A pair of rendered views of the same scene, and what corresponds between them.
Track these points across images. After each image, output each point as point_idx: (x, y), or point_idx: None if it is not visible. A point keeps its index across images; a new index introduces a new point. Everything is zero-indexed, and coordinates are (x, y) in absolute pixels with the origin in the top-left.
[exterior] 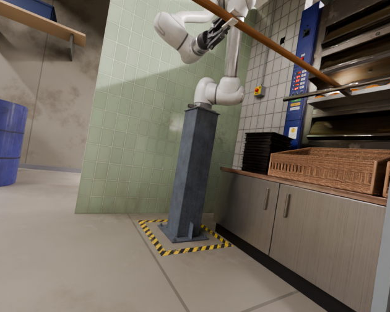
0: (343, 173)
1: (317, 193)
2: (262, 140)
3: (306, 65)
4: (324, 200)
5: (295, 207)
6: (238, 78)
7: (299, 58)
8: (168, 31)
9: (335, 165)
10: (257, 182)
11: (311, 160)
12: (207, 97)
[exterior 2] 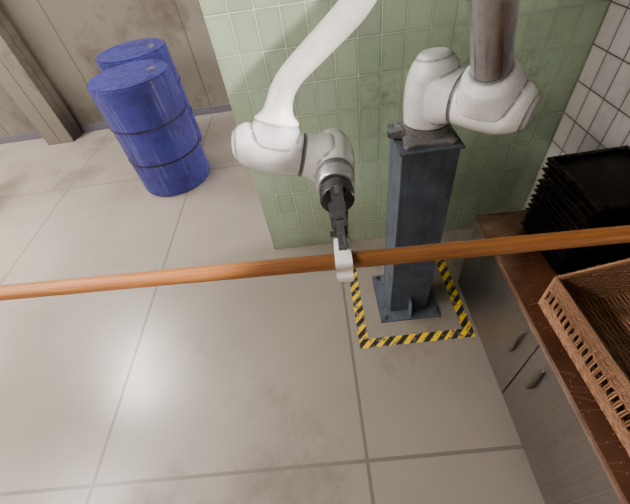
0: None
1: (575, 416)
2: (573, 206)
3: None
4: (578, 433)
5: (544, 393)
6: (511, 79)
7: (603, 240)
8: (264, 171)
9: None
10: (515, 305)
11: (606, 361)
12: (429, 120)
